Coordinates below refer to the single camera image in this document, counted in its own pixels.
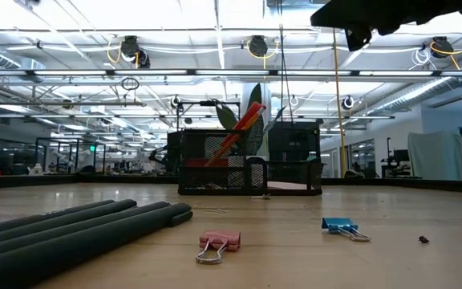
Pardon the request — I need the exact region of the blue binder clip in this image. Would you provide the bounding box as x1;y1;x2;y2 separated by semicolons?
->
321;217;372;243

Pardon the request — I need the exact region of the orange pencil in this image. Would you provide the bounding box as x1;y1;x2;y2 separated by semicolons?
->
205;102;265;168
210;103;268;168

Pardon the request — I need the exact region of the black background robot cell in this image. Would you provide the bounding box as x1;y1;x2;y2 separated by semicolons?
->
35;136;107;177

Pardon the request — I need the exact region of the yellow hanging cable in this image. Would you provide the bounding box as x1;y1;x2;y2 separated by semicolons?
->
330;27;347;177

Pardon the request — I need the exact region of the black hanging cable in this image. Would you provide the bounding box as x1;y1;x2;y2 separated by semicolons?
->
277;0;296;126

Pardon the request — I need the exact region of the red storage bin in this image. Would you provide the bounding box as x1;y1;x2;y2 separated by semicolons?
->
185;157;229;168

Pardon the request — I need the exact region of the black perforated computer case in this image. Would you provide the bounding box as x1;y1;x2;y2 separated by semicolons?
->
268;120;322;162

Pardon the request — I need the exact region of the pale green fabric screen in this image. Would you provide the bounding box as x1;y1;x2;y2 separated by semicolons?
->
407;131;462;181

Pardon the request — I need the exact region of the black aluminium table frame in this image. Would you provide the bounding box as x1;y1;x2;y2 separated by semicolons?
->
0;173;462;194

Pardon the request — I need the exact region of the black mesh desk organizer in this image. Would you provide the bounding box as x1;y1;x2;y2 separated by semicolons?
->
177;128;324;197

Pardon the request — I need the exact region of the black background cabinet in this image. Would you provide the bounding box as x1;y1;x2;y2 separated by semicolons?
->
165;130;180;177

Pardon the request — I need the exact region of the black monitor on stand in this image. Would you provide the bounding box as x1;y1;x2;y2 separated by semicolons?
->
381;137;413;179

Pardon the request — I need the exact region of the pink binder clip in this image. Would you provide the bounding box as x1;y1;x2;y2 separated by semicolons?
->
195;230;242;266

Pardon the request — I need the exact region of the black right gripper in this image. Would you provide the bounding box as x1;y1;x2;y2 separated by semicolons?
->
310;0;420;52

